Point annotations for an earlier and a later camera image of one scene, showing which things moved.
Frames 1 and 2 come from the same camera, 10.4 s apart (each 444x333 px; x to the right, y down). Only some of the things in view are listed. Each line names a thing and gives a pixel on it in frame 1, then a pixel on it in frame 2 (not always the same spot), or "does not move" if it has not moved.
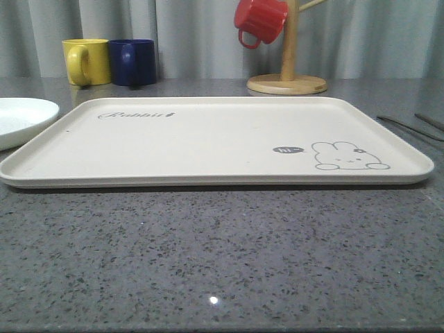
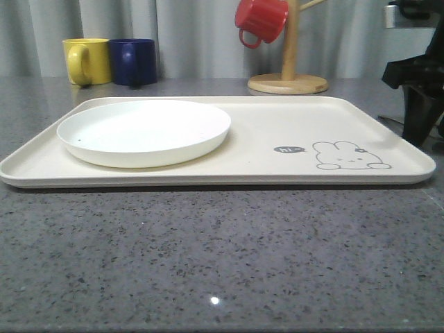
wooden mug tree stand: [288, 82] does not move
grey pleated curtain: [338, 39] does not move
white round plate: [21, 117] to [142, 133]
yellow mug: [87, 61] does not move
